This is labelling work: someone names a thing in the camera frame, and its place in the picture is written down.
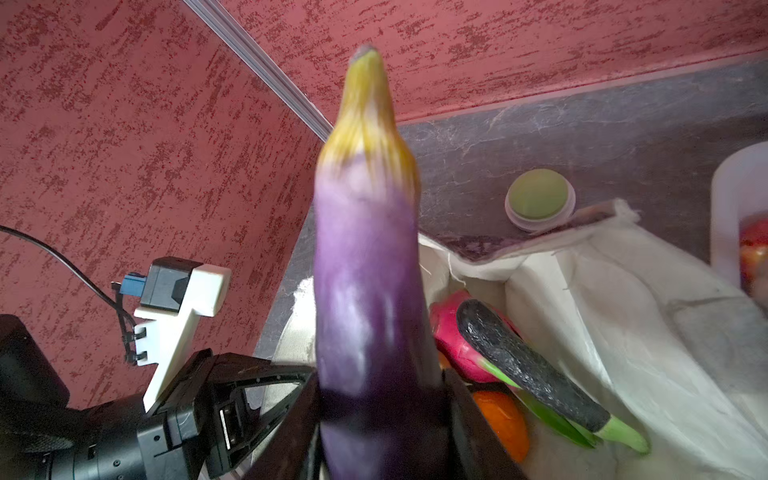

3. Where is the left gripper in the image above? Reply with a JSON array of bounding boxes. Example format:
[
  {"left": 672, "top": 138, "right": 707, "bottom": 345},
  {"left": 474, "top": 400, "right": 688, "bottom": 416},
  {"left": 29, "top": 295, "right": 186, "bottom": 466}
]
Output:
[{"left": 1, "top": 315, "right": 312, "bottom": 479}]

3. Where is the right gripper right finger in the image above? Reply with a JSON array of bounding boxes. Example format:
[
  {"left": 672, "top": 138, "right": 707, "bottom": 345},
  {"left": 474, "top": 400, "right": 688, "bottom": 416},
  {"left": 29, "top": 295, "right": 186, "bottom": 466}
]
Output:
[{"left": 443, "top": 369, "right": 528, "bottom": 480}]

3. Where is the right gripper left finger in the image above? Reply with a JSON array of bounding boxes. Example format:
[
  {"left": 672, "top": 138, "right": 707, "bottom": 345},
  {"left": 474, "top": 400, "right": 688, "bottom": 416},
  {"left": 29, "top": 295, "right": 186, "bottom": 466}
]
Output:
[{"left": 242, "top": 373, "right": 323, "bottom": 480}]

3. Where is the orange tangerine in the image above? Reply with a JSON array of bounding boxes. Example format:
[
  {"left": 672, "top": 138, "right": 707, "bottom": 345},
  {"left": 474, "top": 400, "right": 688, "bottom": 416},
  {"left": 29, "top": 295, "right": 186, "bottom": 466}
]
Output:
[{"left": 472, "top": 390, "right": 530, "bottom": 463}]

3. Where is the pink dragon fruit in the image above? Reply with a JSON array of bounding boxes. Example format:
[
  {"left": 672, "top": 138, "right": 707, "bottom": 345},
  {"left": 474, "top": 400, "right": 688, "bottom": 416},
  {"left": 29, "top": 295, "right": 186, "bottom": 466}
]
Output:
[{"left": 429, "top": 289, "right": 600, "bottom": 449}]

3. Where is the dark green cucumber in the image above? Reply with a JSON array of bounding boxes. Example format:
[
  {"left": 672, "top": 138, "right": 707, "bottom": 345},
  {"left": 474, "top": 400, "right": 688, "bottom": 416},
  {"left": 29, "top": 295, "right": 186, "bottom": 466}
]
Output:
[{"left": 457, "top": 299, "right": 651, "bottom": 454}]

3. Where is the purple eggplant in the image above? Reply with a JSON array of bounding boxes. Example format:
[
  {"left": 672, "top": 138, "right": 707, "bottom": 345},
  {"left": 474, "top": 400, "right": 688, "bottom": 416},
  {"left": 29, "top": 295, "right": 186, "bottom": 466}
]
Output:
[{"left": 314, "top": 45, "right": 449, "bottom": 479}]

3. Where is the red apple top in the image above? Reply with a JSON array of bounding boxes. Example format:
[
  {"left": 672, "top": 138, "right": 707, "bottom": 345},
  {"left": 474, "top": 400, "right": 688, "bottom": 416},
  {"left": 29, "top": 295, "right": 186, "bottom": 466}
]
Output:
[{"left": 739, "top": 218, "right": 767, "bottom": 311}]

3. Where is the white plastic basket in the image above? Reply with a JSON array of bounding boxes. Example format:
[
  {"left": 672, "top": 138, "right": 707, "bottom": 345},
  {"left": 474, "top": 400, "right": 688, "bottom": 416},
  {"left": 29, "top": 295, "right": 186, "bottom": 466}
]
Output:
[{"left": 710, "top": 142, "right": 767, "bottom": 290}]

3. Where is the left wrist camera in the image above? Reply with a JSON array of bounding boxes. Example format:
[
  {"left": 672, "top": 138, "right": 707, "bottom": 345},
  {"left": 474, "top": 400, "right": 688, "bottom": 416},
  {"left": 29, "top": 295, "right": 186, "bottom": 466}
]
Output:
[{"left": 112, "top": 256, "right": 232, "bottom": 411}]

